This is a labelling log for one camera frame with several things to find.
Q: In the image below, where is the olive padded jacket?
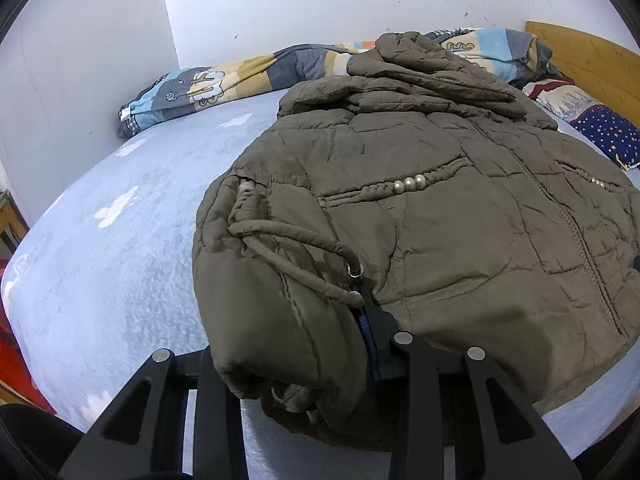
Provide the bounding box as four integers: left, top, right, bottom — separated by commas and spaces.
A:
192, 31, 640, 450

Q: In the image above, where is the wooden furniture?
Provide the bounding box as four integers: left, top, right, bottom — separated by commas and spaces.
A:
0, 187, 29, 252

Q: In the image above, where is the cartoon printed fleece blanket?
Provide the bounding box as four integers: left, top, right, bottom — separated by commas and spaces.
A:
117, 27, 562, 139

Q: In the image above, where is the light blue cloud bed sheet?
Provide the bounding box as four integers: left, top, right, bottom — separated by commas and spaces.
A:
0, 89, 640, 480

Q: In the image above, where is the star and stripe printed pillow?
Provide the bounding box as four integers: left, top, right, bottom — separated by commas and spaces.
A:
522, 76, 640, 170

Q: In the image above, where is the red object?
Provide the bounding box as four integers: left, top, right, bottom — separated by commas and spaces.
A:
0, 310, 57, 415

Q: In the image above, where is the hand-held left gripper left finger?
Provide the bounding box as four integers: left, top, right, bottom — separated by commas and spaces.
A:
60, 348, 249, 480

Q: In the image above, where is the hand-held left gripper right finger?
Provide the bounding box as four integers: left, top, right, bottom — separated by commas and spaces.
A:
350, 290, 584, 480

